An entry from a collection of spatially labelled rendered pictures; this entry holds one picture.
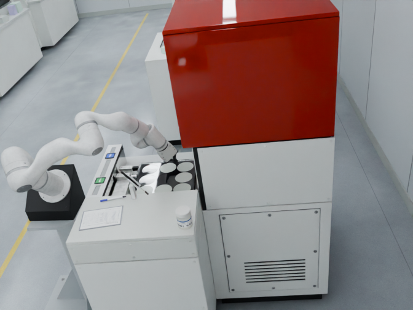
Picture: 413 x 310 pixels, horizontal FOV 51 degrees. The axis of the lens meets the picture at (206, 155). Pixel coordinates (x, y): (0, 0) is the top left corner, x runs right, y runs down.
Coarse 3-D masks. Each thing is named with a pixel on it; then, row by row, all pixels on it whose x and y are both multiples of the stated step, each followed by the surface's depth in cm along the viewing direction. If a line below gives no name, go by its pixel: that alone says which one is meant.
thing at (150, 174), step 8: (144, 168) 264; (152, 168) 263; (176, 168) 260; (192, 168) 258; (144, 176) 257; (152, 176) 256; (160, 176) 255; (168, 176) 254; (192, 176) 251; (144, 184) 250; (152, 184) 249; (160, 184) 248; (168, 184) 247; (176, 184) 246; (192, 184) 244; (152, 192) 243
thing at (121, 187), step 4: (128, 172) 266; (132, 172) 266; (120, 180) 260; (124, 180) 259; (116, 184) 257; (120, 184) 256; (124, 184) 256; (128, 184) 256; (116, 188) 253; (120, 188) 253; (124, 188) 252; (128, 188) 255; (116, 192) 250; (120, 192) 250; (124, 192) 249
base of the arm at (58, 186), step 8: (48, 176) 226; (56, 176) 237; (64, 176) 244; (48, 184) 227; (56, 184) 234; (64, 184) 242; (40, 192) 231; (48, 192) 233; (56, 192) 238; (64, 192) 241; (48, 200) 241; (56, 200) 240
